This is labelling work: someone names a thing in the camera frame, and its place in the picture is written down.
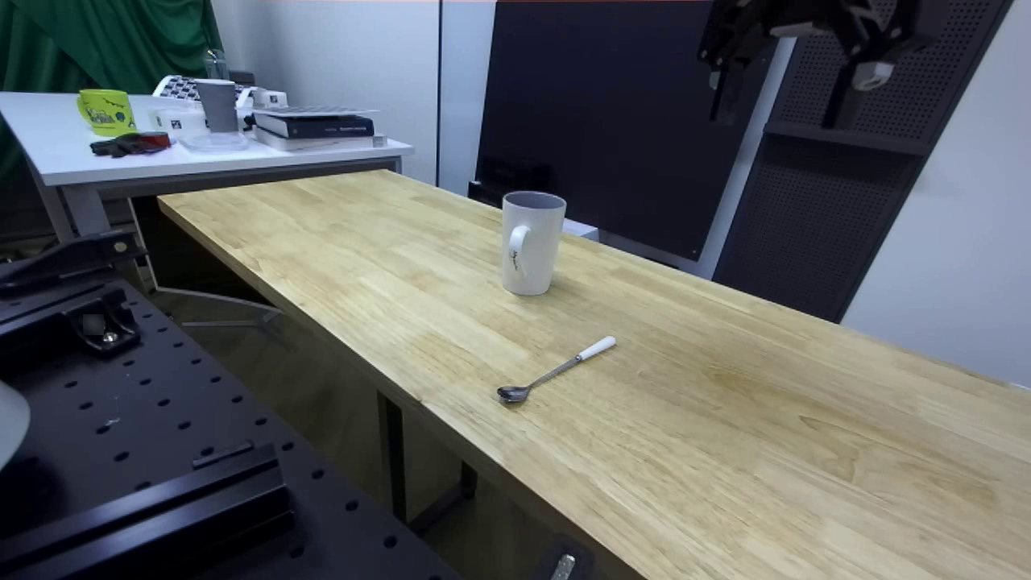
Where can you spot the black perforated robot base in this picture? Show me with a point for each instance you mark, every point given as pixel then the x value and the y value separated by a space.
pixel 132 456

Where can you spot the metal spoon white handle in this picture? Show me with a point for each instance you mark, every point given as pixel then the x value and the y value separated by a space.
pixel 520 395

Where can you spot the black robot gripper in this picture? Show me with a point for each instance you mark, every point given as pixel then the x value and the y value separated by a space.
pixel 870 46

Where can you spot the grey cup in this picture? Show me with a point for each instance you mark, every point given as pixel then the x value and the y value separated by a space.
pixel 217 100

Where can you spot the white ceramic mug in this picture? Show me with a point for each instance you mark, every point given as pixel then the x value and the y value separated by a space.
pixel 533 227

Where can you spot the white side table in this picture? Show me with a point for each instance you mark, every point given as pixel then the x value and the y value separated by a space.
pixel 73 182

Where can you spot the white patterned box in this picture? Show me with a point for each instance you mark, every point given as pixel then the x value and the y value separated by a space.
pixel 179 109

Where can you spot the dark panel with white frame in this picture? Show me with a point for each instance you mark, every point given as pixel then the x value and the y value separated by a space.
pixel 609 109

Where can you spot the dark perforated panel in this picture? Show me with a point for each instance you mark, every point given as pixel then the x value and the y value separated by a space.
pixel 823 197

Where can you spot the dark red object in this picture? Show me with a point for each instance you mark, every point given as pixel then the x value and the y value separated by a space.
pixel 132 144

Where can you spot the black and white book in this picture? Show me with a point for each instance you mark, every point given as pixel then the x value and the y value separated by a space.
pixel 314 125

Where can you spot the yellow green card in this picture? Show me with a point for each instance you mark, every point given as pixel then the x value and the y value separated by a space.
pixel 107 110

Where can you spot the green curtain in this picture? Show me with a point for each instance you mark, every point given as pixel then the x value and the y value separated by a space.
pixel 103 42

